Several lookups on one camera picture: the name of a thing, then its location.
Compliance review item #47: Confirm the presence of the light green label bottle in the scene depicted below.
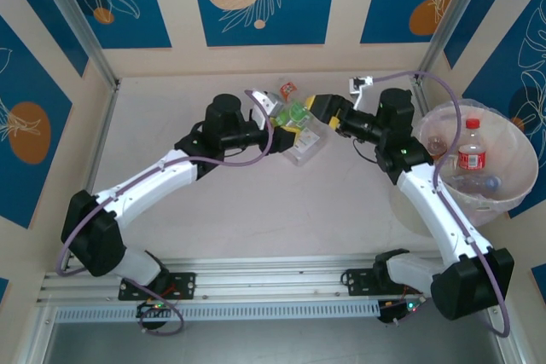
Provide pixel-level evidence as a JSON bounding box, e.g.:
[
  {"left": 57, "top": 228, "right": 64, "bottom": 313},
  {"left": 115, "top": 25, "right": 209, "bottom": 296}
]
[{"left": 272, "top": 99, "right": 315, "bottom": 130}]

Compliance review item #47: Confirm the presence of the orange label orange cap bottle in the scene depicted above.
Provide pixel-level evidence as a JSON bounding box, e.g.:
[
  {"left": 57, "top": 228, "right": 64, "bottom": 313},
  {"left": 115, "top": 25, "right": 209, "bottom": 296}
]
[{"left": 277, "top": 81, "right": 300, "bottom": 100}]

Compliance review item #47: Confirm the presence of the brown cap bottle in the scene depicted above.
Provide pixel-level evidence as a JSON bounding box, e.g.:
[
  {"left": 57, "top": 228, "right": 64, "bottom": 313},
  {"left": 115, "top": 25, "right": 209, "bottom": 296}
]
[{"left": 426, "top": 136, "right": 449, "bottom": 159}]

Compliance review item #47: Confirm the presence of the red label cola bottle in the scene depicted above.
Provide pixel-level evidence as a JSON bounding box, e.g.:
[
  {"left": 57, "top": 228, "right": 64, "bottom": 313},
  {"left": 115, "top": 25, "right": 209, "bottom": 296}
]
[{"left": 456, "top": 118, "right": 488, "bottom": 172}]

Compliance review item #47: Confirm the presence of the tall clear bottle blue cap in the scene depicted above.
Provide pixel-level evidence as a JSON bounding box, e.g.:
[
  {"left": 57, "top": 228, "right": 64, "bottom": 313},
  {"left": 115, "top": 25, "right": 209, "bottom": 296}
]
[{"left": 450, "top": 173, "right": 503, "bottom": 195}]

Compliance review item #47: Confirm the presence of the white round plastic bin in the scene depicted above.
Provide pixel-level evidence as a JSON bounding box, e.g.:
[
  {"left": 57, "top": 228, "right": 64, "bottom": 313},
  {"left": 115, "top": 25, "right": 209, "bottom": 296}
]
[{"left": 416, "top": 99, "right": 539, "bottom": 228}]

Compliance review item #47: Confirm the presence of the large translucent plastic bucket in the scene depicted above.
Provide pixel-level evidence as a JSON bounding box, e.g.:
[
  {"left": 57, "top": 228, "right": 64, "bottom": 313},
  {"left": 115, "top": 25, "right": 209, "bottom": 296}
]
[{"left": 416, "top": 98, "right": 540, "bottom": 229}]

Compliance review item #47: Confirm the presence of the black controller board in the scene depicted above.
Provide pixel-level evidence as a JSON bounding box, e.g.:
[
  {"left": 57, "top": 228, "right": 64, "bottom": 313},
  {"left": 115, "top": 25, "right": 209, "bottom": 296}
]
[
  {"left": 135, "top": 300, "right": 175, "bottom": 319},
  {"left": 377, "top": 298, "right": 427, "bottom": 326}
]

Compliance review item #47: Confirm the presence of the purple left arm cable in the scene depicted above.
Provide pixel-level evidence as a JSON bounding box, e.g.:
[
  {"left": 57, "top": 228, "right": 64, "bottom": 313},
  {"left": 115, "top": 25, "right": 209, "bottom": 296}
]
[{"left": 55, "top": 89, "right": 275, "bottom": 335}]

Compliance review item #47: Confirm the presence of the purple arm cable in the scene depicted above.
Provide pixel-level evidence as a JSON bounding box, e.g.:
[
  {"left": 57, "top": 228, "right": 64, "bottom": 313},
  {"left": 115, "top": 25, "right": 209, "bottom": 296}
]
[
  {"left": 370, "top": 70, "right": 513, "bottom": 338},
  {"left": 55, "top": 89, "right": 275, "bottom": 335}
]

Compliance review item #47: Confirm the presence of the aluminium table edge rail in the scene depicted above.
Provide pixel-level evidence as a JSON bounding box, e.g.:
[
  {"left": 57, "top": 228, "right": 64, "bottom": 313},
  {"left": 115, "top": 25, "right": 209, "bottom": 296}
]
[
  {"left": 409, "top": 72, "right": 433, "bottom": 114},
  {"left": 84, "top": 82, "right": 120, "bottom": 188}
]

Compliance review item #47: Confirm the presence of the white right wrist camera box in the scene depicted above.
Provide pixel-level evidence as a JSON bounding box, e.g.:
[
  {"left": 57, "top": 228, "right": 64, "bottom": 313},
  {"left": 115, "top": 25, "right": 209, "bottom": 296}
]
[{"left": 348, "top": 75, "right": 376, "bottom": 113}]

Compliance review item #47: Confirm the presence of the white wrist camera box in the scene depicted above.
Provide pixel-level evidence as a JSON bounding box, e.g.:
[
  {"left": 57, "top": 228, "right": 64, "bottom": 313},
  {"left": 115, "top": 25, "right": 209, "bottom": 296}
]
[
  {"left": 247, "top": 89, "right": 286, "bottom": 121},
  {"left": 348, "top": 75, "right": 376, "bottom": 113}
]

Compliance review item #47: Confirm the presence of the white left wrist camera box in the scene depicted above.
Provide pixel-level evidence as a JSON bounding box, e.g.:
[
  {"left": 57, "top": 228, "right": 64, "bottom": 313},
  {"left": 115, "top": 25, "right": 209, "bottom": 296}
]
[{"left": 247, "top": 89, "right": 286, "bottom": 121}]

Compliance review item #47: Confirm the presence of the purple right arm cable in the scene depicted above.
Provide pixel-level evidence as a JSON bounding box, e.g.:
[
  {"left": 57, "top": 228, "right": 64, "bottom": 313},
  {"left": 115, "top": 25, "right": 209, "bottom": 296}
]
[{"left": 370, "top": 70, "right": 513, "bottom": 338}]

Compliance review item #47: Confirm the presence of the aluminium frame post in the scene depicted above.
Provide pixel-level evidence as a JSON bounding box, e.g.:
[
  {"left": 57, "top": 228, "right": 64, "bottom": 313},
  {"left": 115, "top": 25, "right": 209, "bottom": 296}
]
[
  {"left": 415, "top": 0, "right": 499, "bottom": 84},
  {"left": 29, "top": 0, "right": 120, "bottom": 89}
]

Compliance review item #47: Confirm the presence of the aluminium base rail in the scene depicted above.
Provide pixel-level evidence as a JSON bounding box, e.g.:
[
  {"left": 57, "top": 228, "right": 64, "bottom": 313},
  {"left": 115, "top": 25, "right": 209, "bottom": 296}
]
[{"left": 36, "top": 255, "right": 508, "bottom": 306}]

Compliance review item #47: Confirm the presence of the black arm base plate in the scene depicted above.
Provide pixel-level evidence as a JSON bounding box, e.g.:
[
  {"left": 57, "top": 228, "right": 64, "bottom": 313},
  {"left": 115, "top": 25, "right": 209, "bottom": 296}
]
[
  {"left": 340, "top": 268, "right": 426, "bottom": 297},
  {"left": 118, "top": 272, "right": 197, "bottom": 301}
]

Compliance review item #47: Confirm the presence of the grey slotted cable duct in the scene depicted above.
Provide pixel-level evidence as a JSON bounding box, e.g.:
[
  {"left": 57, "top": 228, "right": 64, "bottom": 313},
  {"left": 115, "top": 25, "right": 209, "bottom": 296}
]
[{"left": 53, "top": 299, "right": 383, "bottom": 323}]

